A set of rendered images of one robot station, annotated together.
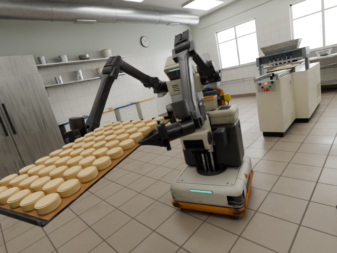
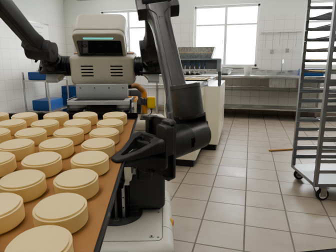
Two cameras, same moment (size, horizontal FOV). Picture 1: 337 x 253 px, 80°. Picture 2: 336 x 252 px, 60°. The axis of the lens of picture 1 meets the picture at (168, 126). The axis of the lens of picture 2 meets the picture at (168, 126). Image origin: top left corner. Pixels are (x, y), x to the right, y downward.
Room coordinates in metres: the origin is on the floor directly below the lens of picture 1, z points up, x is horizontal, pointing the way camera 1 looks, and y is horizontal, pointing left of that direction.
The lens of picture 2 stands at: (0.27, 0.26, 1.12)
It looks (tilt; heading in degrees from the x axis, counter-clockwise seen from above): 12 degrees down; 328
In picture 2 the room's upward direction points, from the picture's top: straight up
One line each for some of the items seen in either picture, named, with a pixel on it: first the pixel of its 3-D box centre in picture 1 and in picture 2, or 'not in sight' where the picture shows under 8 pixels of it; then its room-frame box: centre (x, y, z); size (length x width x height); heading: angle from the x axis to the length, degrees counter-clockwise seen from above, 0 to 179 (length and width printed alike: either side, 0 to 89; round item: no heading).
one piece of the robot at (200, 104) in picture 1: (186, 108); (102, 109); (1.47, -0.16, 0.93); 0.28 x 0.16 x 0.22; 59
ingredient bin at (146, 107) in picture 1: (144, 112); not in sight; (5.67, 0.59, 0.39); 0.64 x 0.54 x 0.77; 40
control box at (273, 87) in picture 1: (266, 86); not in sight; (2.78, -1.46, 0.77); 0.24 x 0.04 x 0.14; 44
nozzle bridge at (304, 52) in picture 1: (282, 62); (193, 71); (3.39, -2.08, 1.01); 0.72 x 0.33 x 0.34; 44
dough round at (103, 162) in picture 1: (102, 163); (61, 213); (0.55, 0.21, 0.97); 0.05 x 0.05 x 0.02
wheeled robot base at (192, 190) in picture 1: (213, 179); (118, 231); (1.72, -0.31, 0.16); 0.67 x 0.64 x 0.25; 149
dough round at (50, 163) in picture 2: (113, 145); (42, 164); (0.68, 0.21, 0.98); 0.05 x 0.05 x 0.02
